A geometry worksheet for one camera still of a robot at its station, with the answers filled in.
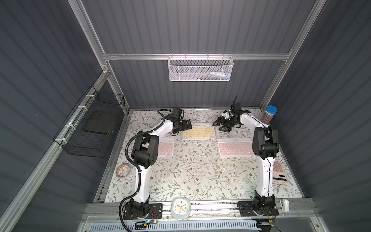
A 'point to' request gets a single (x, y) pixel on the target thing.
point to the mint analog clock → (180, 208)
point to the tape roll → (123, 170)
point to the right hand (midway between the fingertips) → (218, 126)
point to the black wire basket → (74, 140)
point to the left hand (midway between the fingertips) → (189, 128)
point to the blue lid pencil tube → (267, 116)
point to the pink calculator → (278, 175)
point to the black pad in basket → (102, 122)
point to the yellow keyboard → (199, 132)
